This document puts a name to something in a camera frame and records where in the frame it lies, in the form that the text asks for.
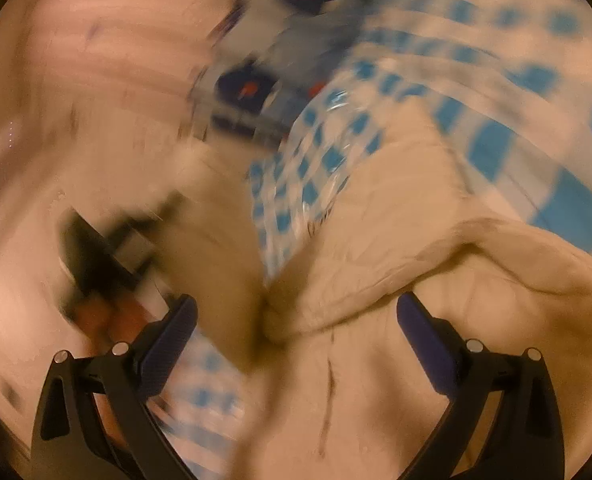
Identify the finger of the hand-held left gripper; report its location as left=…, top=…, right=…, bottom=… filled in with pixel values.
left=103, top=195, right=187, bottom=246

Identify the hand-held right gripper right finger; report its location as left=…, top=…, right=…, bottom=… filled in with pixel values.
left=397, top=292, right=562, bottom=480

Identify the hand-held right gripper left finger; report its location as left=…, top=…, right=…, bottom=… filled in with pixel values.
left=31, top=295, right=198, bottom=480

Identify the person's left hand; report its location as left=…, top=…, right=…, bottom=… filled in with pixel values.
left=73, top=296, right=149, bottom=343

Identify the whale print curtain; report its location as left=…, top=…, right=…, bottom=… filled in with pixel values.
left=188, top=0, right=371, bottom=148

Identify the blue checkered bed cover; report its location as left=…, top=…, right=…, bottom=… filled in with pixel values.
left=146, top=0, right=592, bottom=466

